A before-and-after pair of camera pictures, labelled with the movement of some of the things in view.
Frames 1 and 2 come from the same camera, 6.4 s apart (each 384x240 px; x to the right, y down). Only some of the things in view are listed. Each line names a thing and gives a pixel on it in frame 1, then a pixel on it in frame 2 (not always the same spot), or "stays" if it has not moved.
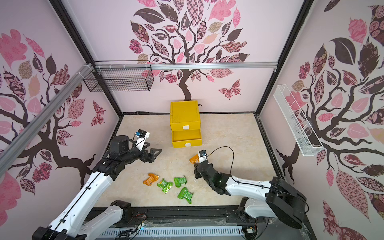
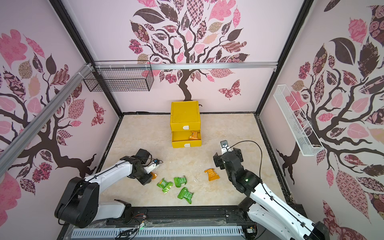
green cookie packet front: [184, 193] stays
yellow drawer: [186, 138] stays
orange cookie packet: [152, 178] stays
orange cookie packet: [194, 159] → [194, 136]
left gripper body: [144, 158] → [143, 177]
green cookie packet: [165, 185] stays
